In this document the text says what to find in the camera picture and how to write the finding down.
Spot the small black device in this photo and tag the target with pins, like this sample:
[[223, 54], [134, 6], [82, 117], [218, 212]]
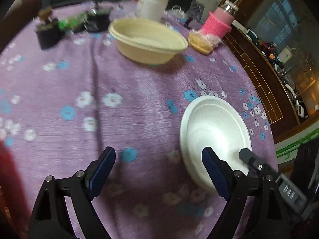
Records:
[[97, 21]]

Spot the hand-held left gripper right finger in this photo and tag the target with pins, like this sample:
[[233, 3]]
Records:
[[215, 174]]

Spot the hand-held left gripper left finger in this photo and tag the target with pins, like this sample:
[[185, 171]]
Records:
[[101, 171]]

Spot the dark cloth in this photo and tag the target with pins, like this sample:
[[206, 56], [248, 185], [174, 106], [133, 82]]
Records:
[[307, 164]]

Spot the brown chair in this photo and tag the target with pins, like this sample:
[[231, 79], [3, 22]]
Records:
[[17, 17]]

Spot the pink thermos with knitted sleeve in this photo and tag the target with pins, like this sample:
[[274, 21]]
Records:
[[216, 23]]

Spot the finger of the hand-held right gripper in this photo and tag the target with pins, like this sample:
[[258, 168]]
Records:
[[251, 160]]

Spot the white plastic jar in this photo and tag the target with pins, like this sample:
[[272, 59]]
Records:
[[152, 5]]

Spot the wooden brick-pattern cabinet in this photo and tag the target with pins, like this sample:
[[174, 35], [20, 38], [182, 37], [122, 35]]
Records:
[[261, 74]]

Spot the green packet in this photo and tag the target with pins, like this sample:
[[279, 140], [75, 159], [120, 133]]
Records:
[[71, 22]]

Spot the clear bag of yellow food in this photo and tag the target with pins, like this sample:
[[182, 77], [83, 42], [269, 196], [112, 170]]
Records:
[[200, 43]]

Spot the beige smooth bowl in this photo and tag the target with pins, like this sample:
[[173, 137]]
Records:
[[142, 54]]

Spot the large white foam bowl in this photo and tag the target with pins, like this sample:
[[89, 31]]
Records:
[[214, 129]]

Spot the cream ribbed plastic bowl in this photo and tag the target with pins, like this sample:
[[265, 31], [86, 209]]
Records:
[[147, 33]]

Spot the grey slotted spatula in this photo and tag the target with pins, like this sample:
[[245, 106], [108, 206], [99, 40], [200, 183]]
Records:
[[195, 10]]

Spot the green and white bag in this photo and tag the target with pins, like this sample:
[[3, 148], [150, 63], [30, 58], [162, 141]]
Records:
[[296, 143]]

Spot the red plate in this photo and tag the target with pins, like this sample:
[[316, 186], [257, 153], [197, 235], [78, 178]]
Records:
[[12, 179]]

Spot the purple floral tablecloth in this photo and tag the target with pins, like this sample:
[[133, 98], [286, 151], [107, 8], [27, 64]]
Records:
[[112, 92]]

